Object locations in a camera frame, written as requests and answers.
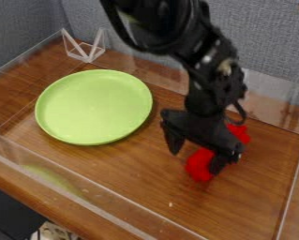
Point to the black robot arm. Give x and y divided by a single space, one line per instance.
174 28

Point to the green round plate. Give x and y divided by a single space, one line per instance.
94 107

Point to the red rectangular block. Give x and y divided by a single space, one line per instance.
198 162

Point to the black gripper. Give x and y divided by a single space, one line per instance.
206 131

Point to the clear acrylic enclosure wall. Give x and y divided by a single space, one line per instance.
126 190

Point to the clear acrylic corner bracket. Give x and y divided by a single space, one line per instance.
83 51

